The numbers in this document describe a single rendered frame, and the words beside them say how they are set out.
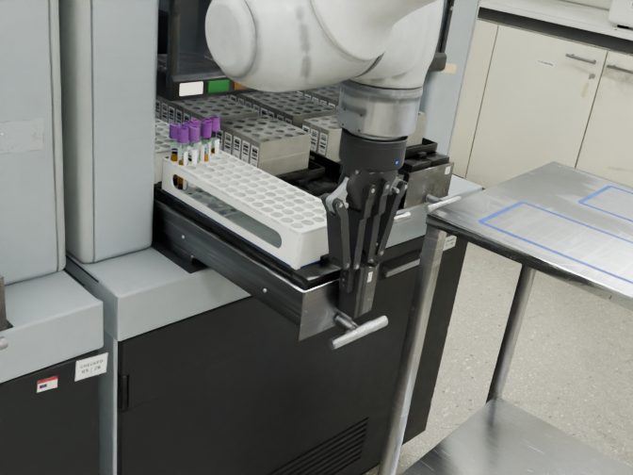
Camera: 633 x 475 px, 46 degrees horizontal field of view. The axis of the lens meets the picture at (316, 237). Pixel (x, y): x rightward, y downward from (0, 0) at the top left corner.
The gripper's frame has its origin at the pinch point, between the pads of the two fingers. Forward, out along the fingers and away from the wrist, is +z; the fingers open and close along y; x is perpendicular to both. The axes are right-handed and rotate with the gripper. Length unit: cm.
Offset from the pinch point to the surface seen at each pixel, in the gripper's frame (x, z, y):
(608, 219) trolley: 10, -2, -50
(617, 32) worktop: -74, -9, -227
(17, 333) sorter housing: -22.7, 6.6, 32.6
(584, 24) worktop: -88, -10, -227
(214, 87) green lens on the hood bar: -28.5, -18.4, 0.9
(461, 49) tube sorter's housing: -31, -20, -61
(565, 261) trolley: 13.5, -1.8, -28.3
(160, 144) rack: -39.2, -7.2, 2.2
